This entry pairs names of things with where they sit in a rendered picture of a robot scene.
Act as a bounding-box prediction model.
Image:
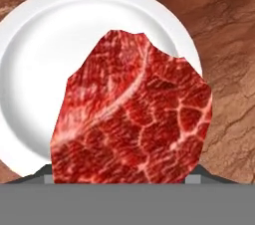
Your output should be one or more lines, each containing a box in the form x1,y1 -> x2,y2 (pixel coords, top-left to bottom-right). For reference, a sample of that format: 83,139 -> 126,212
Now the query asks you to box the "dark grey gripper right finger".
184,164 -> 237,185

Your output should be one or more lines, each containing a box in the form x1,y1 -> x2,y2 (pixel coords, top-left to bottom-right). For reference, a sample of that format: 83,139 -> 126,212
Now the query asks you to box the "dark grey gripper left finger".
7,163 -> 54,185

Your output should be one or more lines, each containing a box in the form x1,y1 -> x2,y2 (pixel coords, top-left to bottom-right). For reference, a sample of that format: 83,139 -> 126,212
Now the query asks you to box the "red marbled raw steak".
50,29 -> 213,184

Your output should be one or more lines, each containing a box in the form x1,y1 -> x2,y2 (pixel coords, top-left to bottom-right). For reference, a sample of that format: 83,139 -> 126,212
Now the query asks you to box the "white round plate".
0,0 -> 203,178

